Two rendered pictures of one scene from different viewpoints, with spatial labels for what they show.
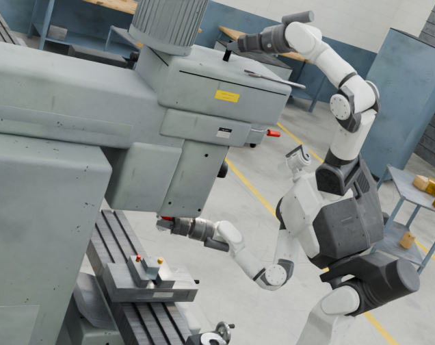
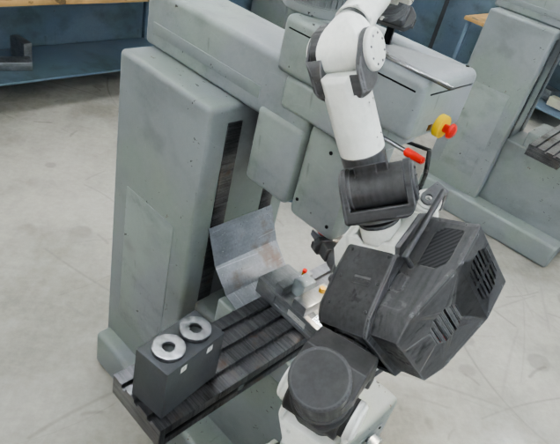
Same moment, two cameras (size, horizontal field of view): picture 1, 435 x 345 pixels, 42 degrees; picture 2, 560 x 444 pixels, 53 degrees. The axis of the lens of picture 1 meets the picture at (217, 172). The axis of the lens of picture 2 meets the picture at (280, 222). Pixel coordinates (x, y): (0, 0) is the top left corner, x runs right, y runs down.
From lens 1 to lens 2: 183 cm
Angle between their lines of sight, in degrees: 64
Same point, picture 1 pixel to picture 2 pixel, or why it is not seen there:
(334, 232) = (335, 283)
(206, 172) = (333, 178)
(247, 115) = not seen: hidden behind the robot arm
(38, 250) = (170, 169)
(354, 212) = (379, 275)
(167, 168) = (287, 149)
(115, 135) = (248, 92)
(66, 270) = (187, 203)
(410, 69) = not seen: outside the picture
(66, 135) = (217, 79)
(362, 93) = (334, 33)
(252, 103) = not seen: hidden behind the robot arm
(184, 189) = (310, 188)
